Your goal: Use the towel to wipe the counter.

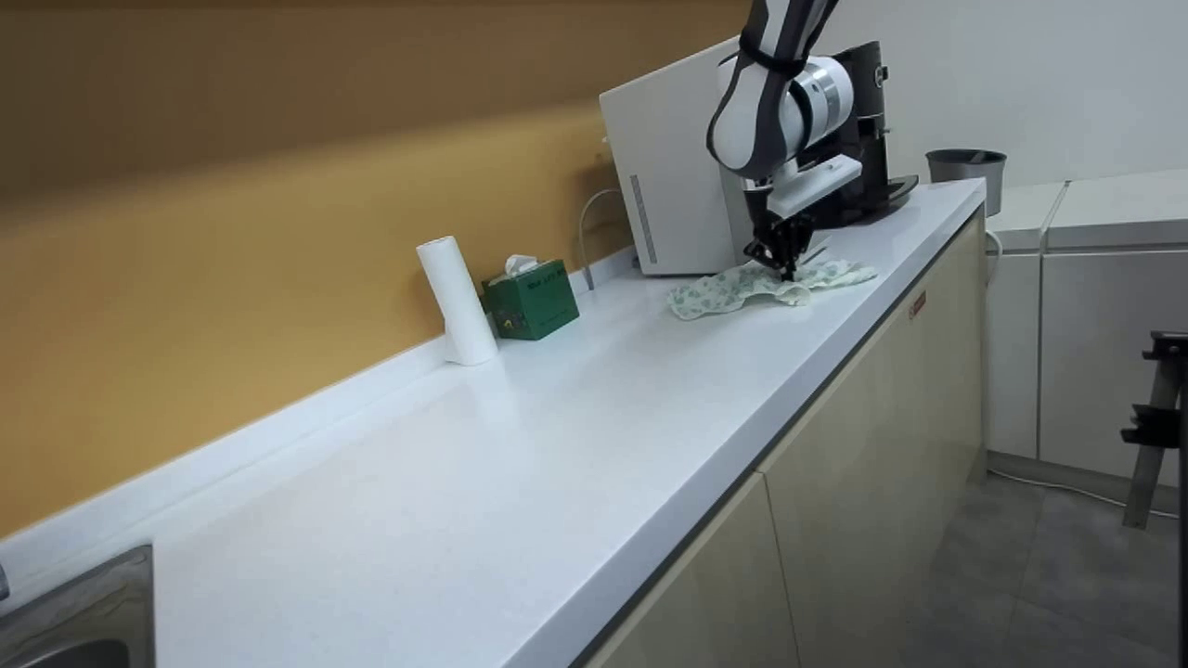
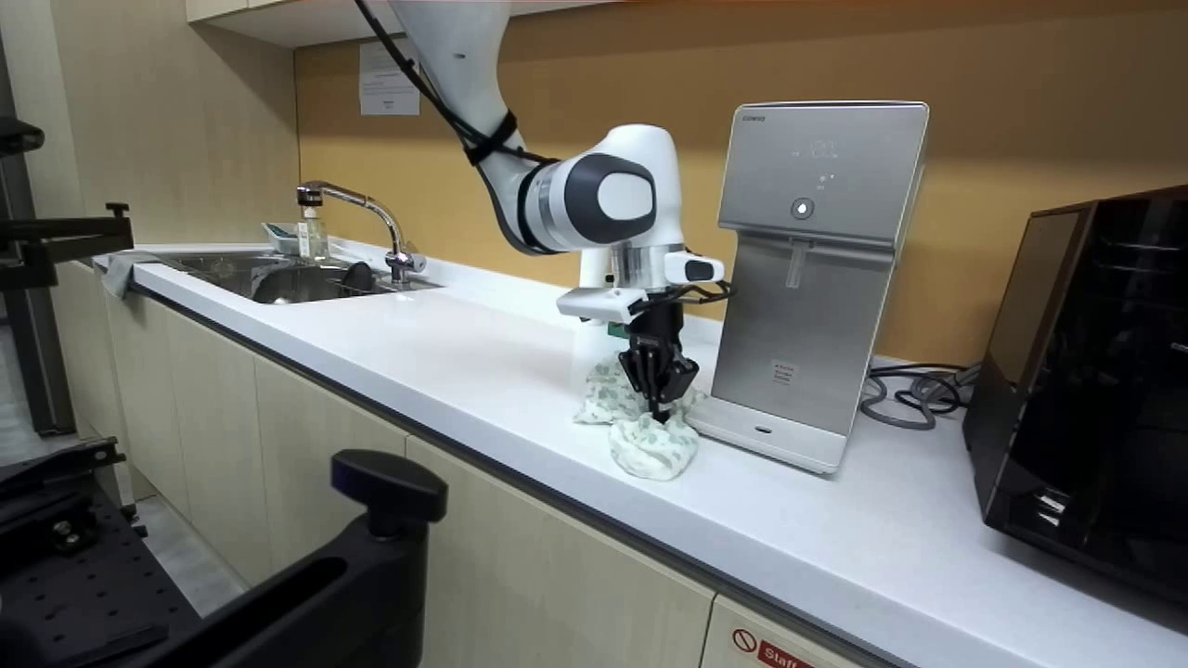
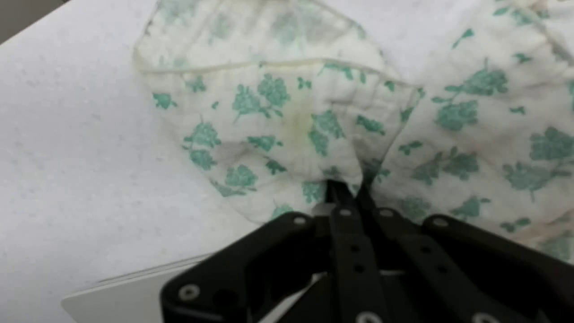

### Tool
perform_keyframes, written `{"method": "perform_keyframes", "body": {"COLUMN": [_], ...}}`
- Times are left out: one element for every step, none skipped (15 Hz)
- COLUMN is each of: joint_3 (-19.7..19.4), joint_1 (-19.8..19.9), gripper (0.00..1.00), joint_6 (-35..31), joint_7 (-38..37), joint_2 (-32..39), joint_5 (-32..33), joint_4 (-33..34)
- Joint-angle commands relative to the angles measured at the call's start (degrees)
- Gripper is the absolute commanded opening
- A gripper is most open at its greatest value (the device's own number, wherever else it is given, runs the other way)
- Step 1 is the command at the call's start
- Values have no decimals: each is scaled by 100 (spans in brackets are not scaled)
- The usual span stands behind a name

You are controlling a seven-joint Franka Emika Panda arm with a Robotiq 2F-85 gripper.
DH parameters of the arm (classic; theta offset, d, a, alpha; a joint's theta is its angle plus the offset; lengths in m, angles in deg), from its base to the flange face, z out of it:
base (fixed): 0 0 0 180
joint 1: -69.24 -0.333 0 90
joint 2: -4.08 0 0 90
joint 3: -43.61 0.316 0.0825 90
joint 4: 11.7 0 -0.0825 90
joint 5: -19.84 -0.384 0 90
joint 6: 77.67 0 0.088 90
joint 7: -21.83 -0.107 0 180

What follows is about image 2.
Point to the steel sink basin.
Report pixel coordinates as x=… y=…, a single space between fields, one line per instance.
x=225 y=269

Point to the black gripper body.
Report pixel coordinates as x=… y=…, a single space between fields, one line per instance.
x=654 y=331

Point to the chrome sink faucet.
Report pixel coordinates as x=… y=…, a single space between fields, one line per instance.
x=363 y=196

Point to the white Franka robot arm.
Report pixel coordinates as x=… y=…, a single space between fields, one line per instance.
x=594 y=196

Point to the red white warning sticker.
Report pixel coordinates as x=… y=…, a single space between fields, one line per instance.
x=771 y=649

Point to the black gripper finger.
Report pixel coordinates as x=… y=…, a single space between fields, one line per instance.
x=640 y=378
x=678 y=387

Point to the beige cabinet door with sticker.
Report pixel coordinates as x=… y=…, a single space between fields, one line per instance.
x=745 y=642

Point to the white green patterned towel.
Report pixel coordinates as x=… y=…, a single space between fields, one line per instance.
x=650 y=450

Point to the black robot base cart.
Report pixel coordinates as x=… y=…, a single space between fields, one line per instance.
x=311 y=607

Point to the grey rag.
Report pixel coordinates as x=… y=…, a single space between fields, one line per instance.
x=120 y=271

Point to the clear soap bottle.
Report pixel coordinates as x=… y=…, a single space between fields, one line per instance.
x=311 y=235

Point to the beige upper cabinet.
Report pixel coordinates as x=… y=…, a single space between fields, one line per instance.
x=246 y=16

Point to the black camera stand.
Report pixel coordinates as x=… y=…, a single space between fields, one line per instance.
x=40 y=246

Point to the silver water dispenser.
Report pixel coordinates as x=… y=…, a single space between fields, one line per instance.
x=802 y=309

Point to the black coffee machine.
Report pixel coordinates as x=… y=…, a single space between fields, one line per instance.
x=1088 y=395

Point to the white wall paper sheet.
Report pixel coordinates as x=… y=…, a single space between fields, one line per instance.
x=389 y=82

